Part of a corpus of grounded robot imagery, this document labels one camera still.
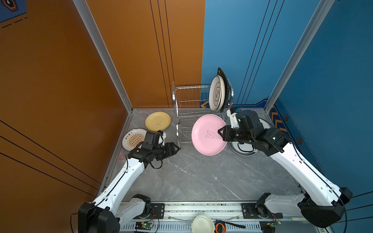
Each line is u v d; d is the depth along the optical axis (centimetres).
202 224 70
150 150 60
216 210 75
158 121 112
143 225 71
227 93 71
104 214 38
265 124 109
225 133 57
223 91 70
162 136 65
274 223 70
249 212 72
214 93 85
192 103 87
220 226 67
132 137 102
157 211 73
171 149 71
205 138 71
